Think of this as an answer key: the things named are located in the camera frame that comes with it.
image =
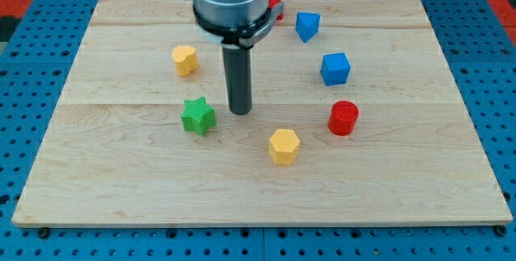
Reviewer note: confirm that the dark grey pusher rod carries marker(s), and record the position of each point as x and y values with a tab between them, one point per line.
237	67

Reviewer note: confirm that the yellow heart block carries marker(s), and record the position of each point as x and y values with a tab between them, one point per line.
185	59

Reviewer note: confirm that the blue triangle block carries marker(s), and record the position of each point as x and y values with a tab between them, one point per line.
307	25

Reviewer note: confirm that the wooden board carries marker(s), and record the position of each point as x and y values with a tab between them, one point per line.
115	153

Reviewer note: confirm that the yellow hexagon block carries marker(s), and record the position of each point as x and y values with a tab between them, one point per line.
284	146

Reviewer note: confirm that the blue cube block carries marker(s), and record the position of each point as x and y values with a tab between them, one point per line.
335	69

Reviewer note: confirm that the green star block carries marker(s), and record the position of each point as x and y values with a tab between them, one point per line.
198	116

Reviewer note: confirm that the red cylinder block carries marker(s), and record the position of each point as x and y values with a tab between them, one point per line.
343	118

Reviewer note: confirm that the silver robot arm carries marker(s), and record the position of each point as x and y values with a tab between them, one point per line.
237	26

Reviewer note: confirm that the red block behind arm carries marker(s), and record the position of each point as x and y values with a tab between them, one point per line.
274	2

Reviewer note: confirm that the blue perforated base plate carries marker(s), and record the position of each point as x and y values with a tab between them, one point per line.
40	53

